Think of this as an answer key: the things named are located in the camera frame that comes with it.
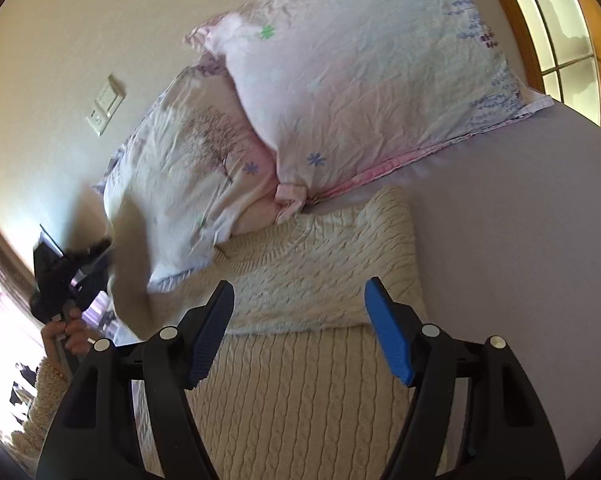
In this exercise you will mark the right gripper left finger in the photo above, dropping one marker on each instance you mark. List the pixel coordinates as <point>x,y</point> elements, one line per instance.
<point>95,434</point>

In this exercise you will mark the white wall switch plate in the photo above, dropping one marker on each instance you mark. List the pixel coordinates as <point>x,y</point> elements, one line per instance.
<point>105,105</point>

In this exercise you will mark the bright window with blind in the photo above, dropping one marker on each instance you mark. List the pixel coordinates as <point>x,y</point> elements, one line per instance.
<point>20,344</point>

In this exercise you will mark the cream cable-knit sweater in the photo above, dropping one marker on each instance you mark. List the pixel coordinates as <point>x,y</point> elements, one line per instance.
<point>300,388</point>

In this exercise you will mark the wooden framed window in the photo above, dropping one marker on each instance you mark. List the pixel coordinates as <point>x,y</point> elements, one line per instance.
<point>560,46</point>

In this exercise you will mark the upper floral pink pillow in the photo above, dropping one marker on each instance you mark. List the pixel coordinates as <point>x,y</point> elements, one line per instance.
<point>344,92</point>

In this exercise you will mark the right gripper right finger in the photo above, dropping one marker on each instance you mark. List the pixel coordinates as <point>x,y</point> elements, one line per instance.
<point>474,413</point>

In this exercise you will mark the person's left hand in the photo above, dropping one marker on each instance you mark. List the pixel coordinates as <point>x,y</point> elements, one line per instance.
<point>78,336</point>

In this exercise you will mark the lower floral tree-print pillow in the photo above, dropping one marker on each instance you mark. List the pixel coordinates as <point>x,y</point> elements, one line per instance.
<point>196,173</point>

